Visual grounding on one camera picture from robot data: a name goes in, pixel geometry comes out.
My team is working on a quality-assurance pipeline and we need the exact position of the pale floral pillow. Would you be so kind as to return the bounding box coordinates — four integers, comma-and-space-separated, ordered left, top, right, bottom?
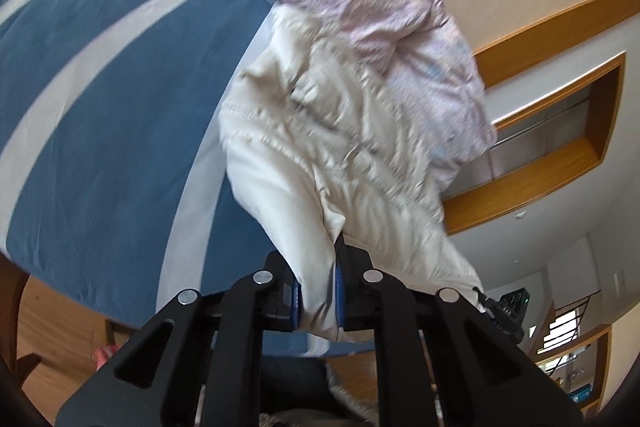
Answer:
345, 14, 499, 164

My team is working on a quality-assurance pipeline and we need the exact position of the wooden wall rail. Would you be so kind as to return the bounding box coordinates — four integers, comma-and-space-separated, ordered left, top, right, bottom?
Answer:
472, 0, 640, 90

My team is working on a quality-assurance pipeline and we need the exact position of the stair railing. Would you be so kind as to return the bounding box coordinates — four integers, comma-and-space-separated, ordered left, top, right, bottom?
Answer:
535, 297, 601, 354

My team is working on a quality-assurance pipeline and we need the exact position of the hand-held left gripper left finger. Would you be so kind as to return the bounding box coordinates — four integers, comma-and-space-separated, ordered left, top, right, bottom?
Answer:
55, 251, 303, 427

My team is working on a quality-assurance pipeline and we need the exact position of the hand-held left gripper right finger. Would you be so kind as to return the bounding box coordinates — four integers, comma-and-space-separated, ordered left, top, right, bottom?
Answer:
334, 237, 584, 427

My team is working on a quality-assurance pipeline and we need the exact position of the blue white striped bed sheet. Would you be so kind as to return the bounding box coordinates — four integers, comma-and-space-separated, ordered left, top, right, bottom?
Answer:
0, 0, 381, 358

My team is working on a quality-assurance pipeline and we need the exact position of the small pink object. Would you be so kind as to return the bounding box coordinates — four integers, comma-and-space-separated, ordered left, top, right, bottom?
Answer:
92, 343, 122, 369

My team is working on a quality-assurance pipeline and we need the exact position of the wooden wall niche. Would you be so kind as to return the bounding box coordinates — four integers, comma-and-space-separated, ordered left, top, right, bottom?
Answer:
442, 52, 628, 236

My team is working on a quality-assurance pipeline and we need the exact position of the cream puffer jacket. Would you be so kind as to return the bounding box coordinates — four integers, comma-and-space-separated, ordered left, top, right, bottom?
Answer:
218, 4, 488, 343

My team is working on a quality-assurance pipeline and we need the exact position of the wooden shelf unit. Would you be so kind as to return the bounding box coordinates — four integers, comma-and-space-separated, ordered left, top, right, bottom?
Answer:
530, 324, 614, 414

